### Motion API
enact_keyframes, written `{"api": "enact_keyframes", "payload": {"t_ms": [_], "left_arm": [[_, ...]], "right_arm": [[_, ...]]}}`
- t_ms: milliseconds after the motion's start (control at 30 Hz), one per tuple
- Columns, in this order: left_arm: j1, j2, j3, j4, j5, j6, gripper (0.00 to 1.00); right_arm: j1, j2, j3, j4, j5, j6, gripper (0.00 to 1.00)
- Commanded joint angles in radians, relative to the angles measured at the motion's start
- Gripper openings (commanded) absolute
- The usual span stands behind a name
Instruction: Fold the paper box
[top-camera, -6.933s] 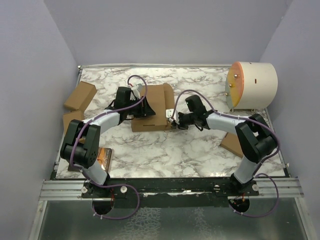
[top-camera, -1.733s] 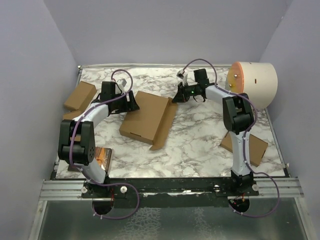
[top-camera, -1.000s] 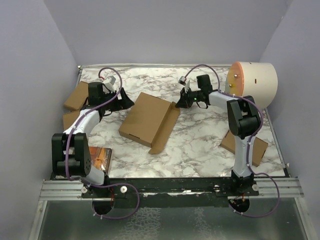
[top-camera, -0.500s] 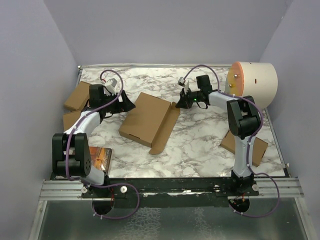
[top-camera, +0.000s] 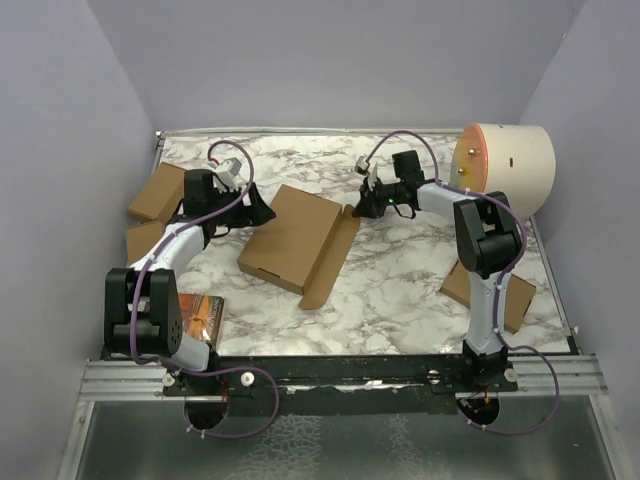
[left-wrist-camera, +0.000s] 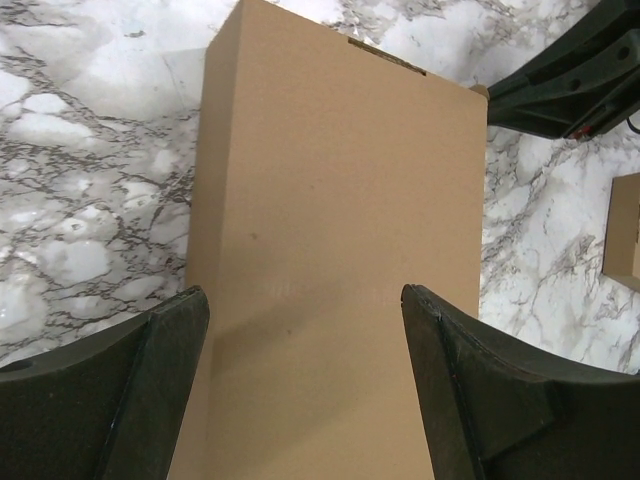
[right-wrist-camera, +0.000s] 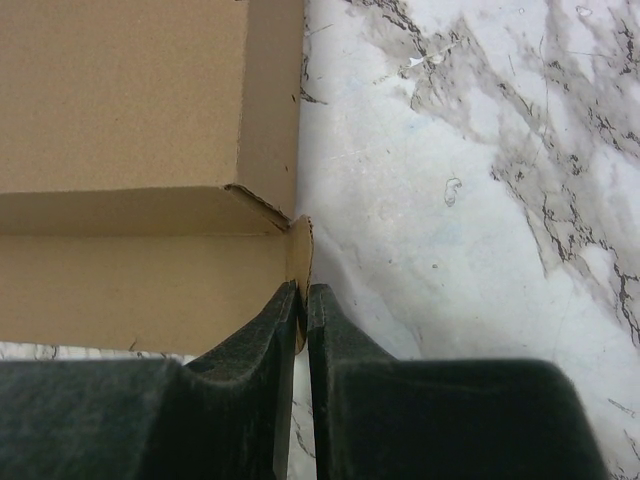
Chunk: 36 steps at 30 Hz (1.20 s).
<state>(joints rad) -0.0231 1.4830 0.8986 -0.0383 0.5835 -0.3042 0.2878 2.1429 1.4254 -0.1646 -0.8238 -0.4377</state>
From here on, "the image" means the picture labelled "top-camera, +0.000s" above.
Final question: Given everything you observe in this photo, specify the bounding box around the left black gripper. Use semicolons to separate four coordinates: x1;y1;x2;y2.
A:
209;181;276;228

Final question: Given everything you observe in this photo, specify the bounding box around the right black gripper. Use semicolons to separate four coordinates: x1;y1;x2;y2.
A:
352;175;405;220

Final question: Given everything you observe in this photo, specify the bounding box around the cardboard box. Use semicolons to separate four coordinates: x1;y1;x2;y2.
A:
237;185;361;310
125;221;166;265
441;262;538;335
127;163;185;223

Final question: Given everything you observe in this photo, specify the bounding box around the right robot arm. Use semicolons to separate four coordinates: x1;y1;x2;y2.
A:
353;150;523;391

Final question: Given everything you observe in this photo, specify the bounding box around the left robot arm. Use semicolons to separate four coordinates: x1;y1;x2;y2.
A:
104;169;276;395

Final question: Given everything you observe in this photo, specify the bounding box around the white cylinder container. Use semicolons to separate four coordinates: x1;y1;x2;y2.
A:
449;123;556;219

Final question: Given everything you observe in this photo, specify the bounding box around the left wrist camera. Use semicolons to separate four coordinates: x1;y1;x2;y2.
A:
213;158;241;192

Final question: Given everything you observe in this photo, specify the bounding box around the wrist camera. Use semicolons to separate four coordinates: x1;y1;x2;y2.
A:
354;156;379;191
213;158;241;192

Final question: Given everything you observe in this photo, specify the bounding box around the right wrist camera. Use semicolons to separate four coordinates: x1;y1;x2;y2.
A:
354;156;379;191

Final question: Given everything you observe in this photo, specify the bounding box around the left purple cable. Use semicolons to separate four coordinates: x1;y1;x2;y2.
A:
128;141;281;440

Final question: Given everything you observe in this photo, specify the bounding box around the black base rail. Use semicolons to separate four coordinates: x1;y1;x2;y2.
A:
164;354;518;417

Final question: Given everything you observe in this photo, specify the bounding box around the aluminium frame profile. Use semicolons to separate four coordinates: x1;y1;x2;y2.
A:
79;361;166;402

